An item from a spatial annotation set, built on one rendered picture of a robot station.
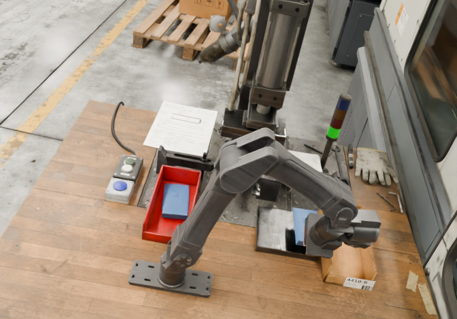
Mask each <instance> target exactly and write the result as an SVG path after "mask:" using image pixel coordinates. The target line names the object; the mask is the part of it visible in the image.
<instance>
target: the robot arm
mask: <svg viewBox="0 0 457 319"><path fill-rule="evenodd" d="M266 143H267V145H266V146H265V147H264V148H263V146H264V145H265V144H266ZM262 175H265V176H267V177H271V178H273V179H275V180H277V181H279V182H281V183H283V184H285V185H287V186H288V187H289V188H291V189H293V190H295V191H296V192H298V193H299V194H301V195H303V196H304V197H305V198H307V199H309V200H310V201H311V202H312V203H313V204H314V205H315V206H316V207H317V208H319V209H321V210H322V212H323V215H322V214H313V213H309V214H308V215H307V217H306V219H305V227H304V238H303V245H304V246H306V253H305V254H306V255H309V256H321V257H324V258H332V257H333V250H336V249H337V248H339V247H341V246H342V242H343V243H344V244H345V245H348V246H351V247H353V248H363V249H366V248H368V247H369V246H371V242H376V241H377V238H378V236H379V228H380V226H381V221H380V219H379V216H378V214H377V212H376V211H375V210H367V209H358V208H357V206H356V203H355V200H354V197H353V194H352V191H351V188H350V187H349V186H348V185H347V184H346V183H344V182H342V181H341V180H340V179H338V178H335V179H334V178H332V177H331V176H327V175H324V174H323V173H321V172H319V171H318V170H316V169H314V168H313V167H311V166H310V165H308V164H307V163H305V162H304V161H302V160H301V159H299V158H297V157H296V156H295V155H293V154H292V153H290V152H289V151H287V149H285V147H283V145H281V143H279V142H278V141H276V140H275V135H274V132H273V131H272V130H271V129H268V128H262V129H259V130H257V131H255V132H252V133H249V134H247V135H244V136H243V137H240V138H237V139H234V140H233V141H230V142H228V143H226V144H224V145H223V146H222V147H221V149H220V155H219V156H218V158H217V159H216V162H215V163H214V171H213V173H212V175H211V177H210V179H209V183H208V185H207V186H206V188H205V190H204V191H203V194H202V195H201V197H200V198H199V200H198V201H197V204H196V205H195V207H194V208H193V210H192V211H191V213H190V215H189V216H188V217H187V219H186V220H185V221H183V223H182V224H178V225H177V227H176V229H175V230H174V232H173V235H172V239H170V240H169V241H168V243H167V251H166V252H164V253H163V255H162V256H161V258H160V263H153V262H148V261H141V260H135V261H134V262H133V266H132V269H131V272H130V275H129V280H128V283H129V284H130V285H133V286H141V287H145V288H152V289H157V290H164V291H168V292H175V293H180V294H184V295H191V296H196V297H203V298H209V297H210V294H211V286H212V281H213V274H212V273H210V272H206V271H199V270H195V269H187V268H188V267H191V266H193V265H195V264H196V262H197V261H198V259H199V258H200V256H201V255H202V253H203V246H204V245H205V242H206V240H207V237H208V235H209V234H210V232H211V230H212V229H213V227H214V226H215V224H216V223H217V221H218V220H219V218H220V217H221V215H222V213H223V212H224V210H225V209H226V207H227V206H228V205H229V203H230V202H231V201H232V200H233V199H234V198H235V197H236V196H237V195H238V193H239V194H242V193H243V192H244V191H246V190H247V189H248V188H249V187H251V185H253V184H254V183H255V182H256V181H257V180H258V179H259V178H260V177H261V176H262ZM136 266H137V267H136ZM206 290H208V291H206Z"/></svg>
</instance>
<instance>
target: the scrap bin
mask: <svg viewBox="0 0 457 319"><path fill-rule="evenodd" d="M200 180H201V171H194V170H190V169H183V168H179V167H172V166H167V165H162V167H161V169H160V173H159V175H158V179H157V181H156V185H155V187H154V191H153V193H152V197H151V200H150V204H149V206H148V210H147V212H146V216H145V218H144V221H143V227H142V236H141V239H142V240H147V241H154V242H158V243H163V244H167V243H168V241H169V240H170V239H172V235H173V232H174V230H175V229H176V227H177V225H178V224H182V223H183V221H185V220H186V219H178V218H163V217H162V212H163V211H162V205H163V193H164V187H165V184H166V183H168V184H181V185H188V186H189V187H190V190H189V203H188V213H187V214H188V216H189V215H190V213H191V211H192V210H193V208H194V207H195V205H196V201H197V195H198V191H199V185H200Z"/></svg>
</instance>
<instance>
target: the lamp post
mask: <svg viewBox="0 0 457 319"><path fill-rule="evenodd" d="M339 97H340V99H343V100H344V101H351V100H352V96H350V95H349V94H346V93H341V94H340V95H339ZM325 137H326V139H327V142H326V145H325V148H324V151H323V154H322V158H321V159H320V164H321V168H322V172H325V173H328V169H327V168H326V167H325V164H326V161H327V158H328V155H329V153H330V151H331V147H332V144H333V142H334V141H337V140H338V138H331V137H329V136H328V135H327V134H326V136H325ZM338 137H339V136H338Z"/></svg>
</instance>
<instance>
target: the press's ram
mask: <svg viewBox="0 0 457 319"><path fill-rule="evenodd" d="M262 128H268V129H271V130H272V131H273V132H274V135H275V140H276V141H278V142H279V143H281V145H283V146H284V143H285V140H286V119H285V118H280V117H278V116H277V109H276V107H273V106H269V105H262V104H258V103H256V104H254V105H251V104H250V102H249V103H248V110H244V111H243V110H236V109H233V111H230V110H229V109H228V108H227V107H226V108H225V111H224V118H223V122H222V129H221V133H220V136H222V137H229V138H233V139H237V138H240V137H243V136H244V135H247V134H249V133H252V132H255V131H257V130H259V129H262Z"/></svg>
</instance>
